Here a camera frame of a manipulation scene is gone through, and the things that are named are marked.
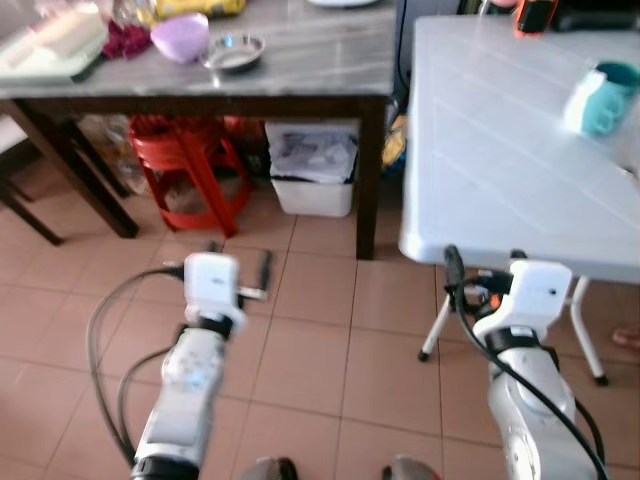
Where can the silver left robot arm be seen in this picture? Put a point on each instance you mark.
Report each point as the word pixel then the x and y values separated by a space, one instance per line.
pixel 185 385

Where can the white plastic bin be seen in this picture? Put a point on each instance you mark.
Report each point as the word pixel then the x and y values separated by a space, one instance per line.
pixel 310 195

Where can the red plastic stool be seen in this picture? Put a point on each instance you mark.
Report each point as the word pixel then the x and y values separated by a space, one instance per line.
pixel 190 150

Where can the person's bare foot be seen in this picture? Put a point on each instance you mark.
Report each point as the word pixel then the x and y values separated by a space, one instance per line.
pixel 628 338

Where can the yellow bag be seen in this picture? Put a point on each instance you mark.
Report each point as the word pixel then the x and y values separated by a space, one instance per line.
pixel 394 140

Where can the clear plastic bag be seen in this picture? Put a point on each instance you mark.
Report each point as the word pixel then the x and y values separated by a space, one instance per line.
pixel 105 150

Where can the teal and white mug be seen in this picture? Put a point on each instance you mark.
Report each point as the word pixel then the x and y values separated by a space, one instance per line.
pixel 610 100

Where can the dark wooden chair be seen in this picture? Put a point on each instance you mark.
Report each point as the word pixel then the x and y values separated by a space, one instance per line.
pixel 30 222

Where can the wide stainless steel bowl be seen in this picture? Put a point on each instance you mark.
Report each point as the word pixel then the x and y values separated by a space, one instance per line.
pixel 233 52

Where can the purple plastic bowl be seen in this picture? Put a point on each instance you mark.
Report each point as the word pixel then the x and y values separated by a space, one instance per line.
pixel 180 40

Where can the dark wooden grey-topped table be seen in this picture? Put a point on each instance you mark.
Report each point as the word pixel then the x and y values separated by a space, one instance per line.
pixel 320 60

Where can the maroon cloth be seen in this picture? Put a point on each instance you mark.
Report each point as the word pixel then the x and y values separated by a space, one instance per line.
pixel 125 42

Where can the orange and black object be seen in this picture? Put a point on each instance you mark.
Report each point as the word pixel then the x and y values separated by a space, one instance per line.
pixel 535 18

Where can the yellow kitchen towel package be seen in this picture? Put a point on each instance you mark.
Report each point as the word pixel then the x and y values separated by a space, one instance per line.
pixel 200 7

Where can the black device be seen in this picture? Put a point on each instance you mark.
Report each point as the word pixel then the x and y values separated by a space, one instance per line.
pixel 600 18

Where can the white plastic scoop container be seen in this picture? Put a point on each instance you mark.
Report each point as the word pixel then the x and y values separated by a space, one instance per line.
pixel 60 35

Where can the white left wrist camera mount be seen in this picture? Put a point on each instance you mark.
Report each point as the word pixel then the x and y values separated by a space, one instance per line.
pixel 212 285

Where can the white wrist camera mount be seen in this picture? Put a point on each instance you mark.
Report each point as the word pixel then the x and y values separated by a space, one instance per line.
pixel 530 295
pixel 212 285

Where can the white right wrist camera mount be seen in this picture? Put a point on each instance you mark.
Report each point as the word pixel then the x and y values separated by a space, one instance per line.
pixel 530 295

